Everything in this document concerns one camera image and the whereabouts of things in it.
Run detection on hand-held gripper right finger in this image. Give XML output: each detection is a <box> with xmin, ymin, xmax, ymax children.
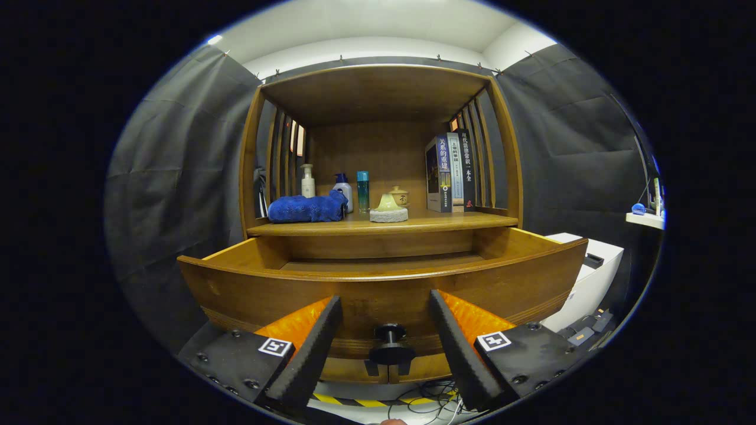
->
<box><xmin>428</xmin><ymin>289</ymin><xmax>594</xmax><ymax>412</ymax></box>

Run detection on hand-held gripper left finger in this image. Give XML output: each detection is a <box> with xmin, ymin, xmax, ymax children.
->
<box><xmin>177</xmin><ymin>295</ymin><xmax>344</xmax><ymax>411</ymax></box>

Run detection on black drawer knob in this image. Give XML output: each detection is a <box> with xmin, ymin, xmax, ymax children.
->
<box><xmin>369</xmin><ymin>323</ymin><xmax>416</xmax><ymax>365</ymax></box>

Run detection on brown wooden drawer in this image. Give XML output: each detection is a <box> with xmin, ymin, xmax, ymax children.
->
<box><xmin>177</xmin><ymin>227</ymin><xmax>589</xmax><ymax>384</ymax></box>

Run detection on pale green grey-based ornament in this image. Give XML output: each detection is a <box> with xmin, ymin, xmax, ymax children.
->
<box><xmin>370</xmin><ymin>193</ymin><xmax>409</xmax><ymax>223</ymax></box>

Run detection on wooden cabinet door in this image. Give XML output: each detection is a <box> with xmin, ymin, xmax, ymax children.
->
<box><xmin>322</xmin><ymin>356</ymin><xmax>390</xmax><ymax>384</ymax></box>
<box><xmin>387</xmin><ymin>354</ymin><xmax>452</xmax><ymax>383</ymax></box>

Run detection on wooden countertop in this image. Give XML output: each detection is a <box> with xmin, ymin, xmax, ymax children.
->
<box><xmin>247</xmin><ymin>207</ymin><xmax>519</xmax><ymax>237</ymax></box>

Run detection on white box cabinet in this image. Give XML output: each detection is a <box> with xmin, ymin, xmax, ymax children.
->
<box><xmin>540</xmin><ymin>233</ymin><xmax>625</xmax><ymax>333</ymax></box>

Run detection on brown wooden cabinet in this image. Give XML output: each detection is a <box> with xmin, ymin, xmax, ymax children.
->
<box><xmin>239</xmin><ymin>64</ymin><xmax>524</xmax><ymax>384</ymax></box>

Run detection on yellow black floor tape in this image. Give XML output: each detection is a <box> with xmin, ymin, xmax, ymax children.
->
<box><xmin>312</xmin><ymin>393</ymin><xmax>455</xmax><ymax>409</ymax></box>

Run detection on black electronics box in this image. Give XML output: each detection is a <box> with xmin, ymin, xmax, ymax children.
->
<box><xmin>558</xmin><ymin>308</ymin><xmax>615</xmax><ymax>348</ymax></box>

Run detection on blue folded towel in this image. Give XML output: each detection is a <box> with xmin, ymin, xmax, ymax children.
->
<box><xmin>268</xmin><ymin>190</ymin><xmax>349</xmax><ymax>224</ymax></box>

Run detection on white bottle with blue cap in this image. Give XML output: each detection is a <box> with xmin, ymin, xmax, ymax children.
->
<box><xmin>332</xmin><ymin>172</ymin><xmax>354</xmax><ymax>214</ymax></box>

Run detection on book with blue spine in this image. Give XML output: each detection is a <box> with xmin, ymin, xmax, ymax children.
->
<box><xmin>425</xmin><ymin>135</ymin><xmax>453</xmax><ymax>213</ymax></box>

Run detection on book with pale grey spine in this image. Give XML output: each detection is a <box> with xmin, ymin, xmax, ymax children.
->
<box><xmin>446</xmin><ymin>132</ymin><xmax>465</xmax><ymax>213</ymax></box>

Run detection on book with black spine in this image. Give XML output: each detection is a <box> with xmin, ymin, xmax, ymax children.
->
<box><xmin>458</xmin><ymin>129</ymin><xmax>477</xmax><ymax>212</ymax></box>

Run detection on black floor cables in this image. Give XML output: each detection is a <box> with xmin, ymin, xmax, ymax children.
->
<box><xmin>387</xmin><ymin>380</ymin><xmax>467</xmax><ymax>423</ymax></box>

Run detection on white wall shelf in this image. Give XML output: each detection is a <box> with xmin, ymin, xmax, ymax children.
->
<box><xmin>626</xmin><ymin>211</ymin><xmax>665</xmax><ymax>230</ymax></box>

